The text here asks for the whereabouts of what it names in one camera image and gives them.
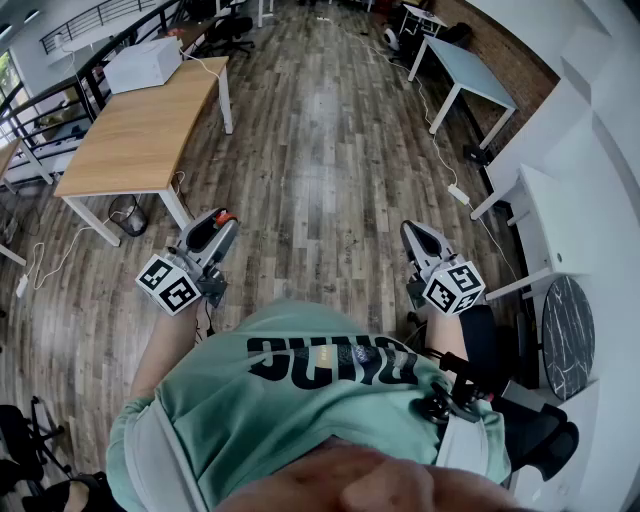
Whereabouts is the glass-top white table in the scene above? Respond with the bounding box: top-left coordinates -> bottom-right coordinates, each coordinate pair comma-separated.
407,34 -> 518,150

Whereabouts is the person's right forearm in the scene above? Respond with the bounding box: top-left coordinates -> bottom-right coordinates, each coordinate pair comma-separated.
423,305 -> 469,374

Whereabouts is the grey shoulder strap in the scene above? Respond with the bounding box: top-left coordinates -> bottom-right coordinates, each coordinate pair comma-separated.
435,413 -> 487,474
123,397 -> 211,512

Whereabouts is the small wooden table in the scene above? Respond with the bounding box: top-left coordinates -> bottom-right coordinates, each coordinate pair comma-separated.
0,139 -> 54,196

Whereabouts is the grey-top white table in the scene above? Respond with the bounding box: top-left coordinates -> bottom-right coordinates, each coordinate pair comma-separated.
254,0 -> 277,29

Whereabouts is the person's face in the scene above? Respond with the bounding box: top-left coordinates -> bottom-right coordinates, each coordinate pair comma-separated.
214,435 -> 536,512

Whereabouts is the black bag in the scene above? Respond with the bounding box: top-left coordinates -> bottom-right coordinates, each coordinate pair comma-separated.
438,22 -> 474,51

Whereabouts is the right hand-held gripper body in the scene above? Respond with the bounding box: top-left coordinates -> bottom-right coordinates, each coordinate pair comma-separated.
405,252 -> 487,318

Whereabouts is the person's left forearm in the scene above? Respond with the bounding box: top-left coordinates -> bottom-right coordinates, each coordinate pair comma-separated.
130,298 -> 207,401

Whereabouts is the black metal railing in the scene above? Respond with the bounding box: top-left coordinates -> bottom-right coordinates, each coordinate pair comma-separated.
0,0 -> 189,166

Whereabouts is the small white table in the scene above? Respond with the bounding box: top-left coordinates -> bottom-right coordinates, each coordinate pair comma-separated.
399,3 -> 449,37

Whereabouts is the black office chair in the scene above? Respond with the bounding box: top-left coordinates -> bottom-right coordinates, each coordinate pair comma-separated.
207,12 -> 257,57
492,394 -> 580,484
0,394 -> 74,496

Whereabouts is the white power cable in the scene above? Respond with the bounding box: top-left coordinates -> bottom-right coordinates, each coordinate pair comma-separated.
177,45 -> 225,84

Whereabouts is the white power strip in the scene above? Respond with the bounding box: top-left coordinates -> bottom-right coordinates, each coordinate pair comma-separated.
446,182 -> 473,207

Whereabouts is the black clamp mount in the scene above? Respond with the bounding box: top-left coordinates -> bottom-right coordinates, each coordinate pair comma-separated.
418,380 -> 495,426

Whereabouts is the round black marble table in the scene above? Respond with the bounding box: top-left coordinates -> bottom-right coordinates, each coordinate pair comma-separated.
541,274 -> 597,403

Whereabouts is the black wire wastebasket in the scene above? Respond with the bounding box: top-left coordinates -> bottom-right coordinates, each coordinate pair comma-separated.
108,193 -> 150,238

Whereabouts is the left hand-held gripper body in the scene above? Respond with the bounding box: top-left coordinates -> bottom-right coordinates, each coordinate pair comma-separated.
134,243 -> 230,318

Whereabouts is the white box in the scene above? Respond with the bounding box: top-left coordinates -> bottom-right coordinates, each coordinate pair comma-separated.
103,36 -> 184,96

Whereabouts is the black device box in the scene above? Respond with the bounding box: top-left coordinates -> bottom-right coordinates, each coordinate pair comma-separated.
439,303 -> 512,401

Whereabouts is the person's green T-shirt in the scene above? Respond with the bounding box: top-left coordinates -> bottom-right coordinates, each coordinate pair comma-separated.
105,298 -> 512,512

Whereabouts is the white desk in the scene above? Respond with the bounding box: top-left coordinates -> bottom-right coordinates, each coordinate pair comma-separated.
469,163 -> 596,302

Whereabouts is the light wooden table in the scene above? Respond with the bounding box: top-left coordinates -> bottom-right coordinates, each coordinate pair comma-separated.
53,55 -> 235,248

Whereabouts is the white floor cable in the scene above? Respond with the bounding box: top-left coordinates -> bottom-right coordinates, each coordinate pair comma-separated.
27,169 -> 187,291
342,27 -> 521,284

